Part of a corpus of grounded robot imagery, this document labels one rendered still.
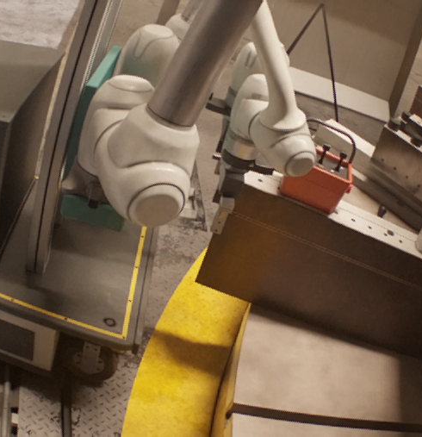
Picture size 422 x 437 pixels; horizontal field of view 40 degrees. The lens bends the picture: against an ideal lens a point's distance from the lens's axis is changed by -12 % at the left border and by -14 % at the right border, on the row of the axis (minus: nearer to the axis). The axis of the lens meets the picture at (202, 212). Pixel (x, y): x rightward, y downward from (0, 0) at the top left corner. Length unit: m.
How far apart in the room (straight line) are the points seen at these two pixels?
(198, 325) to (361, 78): 3.20
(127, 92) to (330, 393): 1.03
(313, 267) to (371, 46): 3.33
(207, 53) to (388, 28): 3.94
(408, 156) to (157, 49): 1.41
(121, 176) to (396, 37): 4.07
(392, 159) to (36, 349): 1.81
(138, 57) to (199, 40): 0.68
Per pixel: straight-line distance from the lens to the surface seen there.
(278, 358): 1.84
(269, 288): 1.94
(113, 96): 1.35
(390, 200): 2.91
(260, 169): 1.54
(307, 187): 1.76
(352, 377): 1.91
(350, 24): 4.87
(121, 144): 1.21
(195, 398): 2.04
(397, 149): 2.81
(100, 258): 1.93
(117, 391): 1.97
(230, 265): 1.92
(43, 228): 1.72
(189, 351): 2.19
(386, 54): 5.07
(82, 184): 1.45
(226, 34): 1.13
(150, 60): 1.79
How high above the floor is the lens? 1.52
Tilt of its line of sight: 32 degrees down
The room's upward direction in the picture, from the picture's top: 20 degrees clockwise
